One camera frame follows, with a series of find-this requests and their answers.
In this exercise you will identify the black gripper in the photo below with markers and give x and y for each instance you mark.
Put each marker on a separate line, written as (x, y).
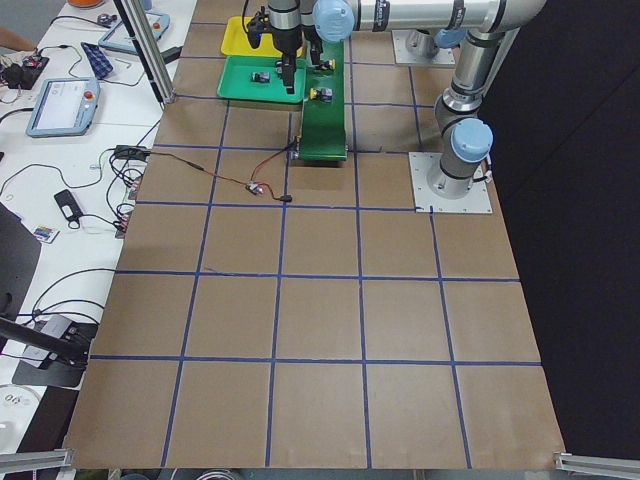
(315, 49)
(289, 45)

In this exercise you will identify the green push button switch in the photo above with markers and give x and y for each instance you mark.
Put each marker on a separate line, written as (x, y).
(260, 77)

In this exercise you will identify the yellow push button switch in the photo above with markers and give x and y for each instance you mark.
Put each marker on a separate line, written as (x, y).
(321, 94)

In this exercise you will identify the green plastic tray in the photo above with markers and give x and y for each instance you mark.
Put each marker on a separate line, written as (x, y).
(235, 80)

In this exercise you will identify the yellow plastic tray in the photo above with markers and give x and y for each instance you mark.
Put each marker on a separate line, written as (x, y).
(235, 42)

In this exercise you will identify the green conveyor belt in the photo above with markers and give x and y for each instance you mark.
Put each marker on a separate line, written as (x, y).
(322, 136)

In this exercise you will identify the black power adapter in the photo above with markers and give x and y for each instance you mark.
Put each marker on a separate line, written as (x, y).
(171, 54)

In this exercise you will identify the motor speed controller board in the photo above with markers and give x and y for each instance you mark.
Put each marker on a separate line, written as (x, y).
(256, 188)

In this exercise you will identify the blue plaid cloth pouch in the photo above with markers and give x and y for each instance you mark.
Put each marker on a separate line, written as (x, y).
(99, 63)

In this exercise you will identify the black usb hub box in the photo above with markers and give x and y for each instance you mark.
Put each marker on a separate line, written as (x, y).
(129, 152)

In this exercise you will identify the lower teach pendant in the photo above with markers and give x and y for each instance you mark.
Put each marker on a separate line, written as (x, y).
(64, 107)

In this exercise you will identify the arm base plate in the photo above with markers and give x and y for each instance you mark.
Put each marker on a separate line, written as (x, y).
(436, 192)
(428, 48)

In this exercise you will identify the aluminium frame post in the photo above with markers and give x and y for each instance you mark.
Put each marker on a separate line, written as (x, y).
(137, 25)

